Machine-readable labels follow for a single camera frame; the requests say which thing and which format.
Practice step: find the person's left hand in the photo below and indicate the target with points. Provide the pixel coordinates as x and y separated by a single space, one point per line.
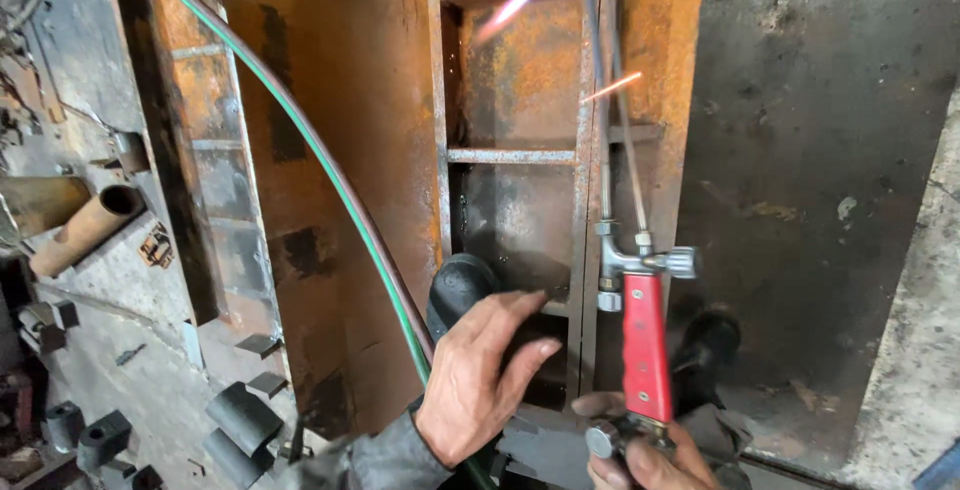
461 392

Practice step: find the person's right hand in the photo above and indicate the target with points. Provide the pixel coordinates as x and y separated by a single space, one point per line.
660 471

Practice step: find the person's black boot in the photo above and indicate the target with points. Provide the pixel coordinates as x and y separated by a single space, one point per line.
705 351
457 287

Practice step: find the small flat steel plate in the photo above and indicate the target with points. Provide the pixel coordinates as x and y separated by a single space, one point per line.
268 383
259 344

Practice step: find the curved dark steel piece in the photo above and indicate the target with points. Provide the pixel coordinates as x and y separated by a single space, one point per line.
232 460
244 415

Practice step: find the blue object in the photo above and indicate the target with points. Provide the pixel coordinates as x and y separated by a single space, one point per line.
939 469

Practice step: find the dark steel plate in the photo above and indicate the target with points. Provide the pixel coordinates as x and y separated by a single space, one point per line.
795 175

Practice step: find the rusty ribbed steel beam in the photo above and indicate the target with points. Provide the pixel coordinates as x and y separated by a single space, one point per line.
214 167

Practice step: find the black steel block with hole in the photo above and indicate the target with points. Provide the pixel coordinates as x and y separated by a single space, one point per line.
64 422
103 437

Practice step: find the rusty steel frame beam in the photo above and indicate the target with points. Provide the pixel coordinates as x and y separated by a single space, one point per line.
360 137

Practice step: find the rusty metal bracket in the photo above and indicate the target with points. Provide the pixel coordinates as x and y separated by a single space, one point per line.
156 246

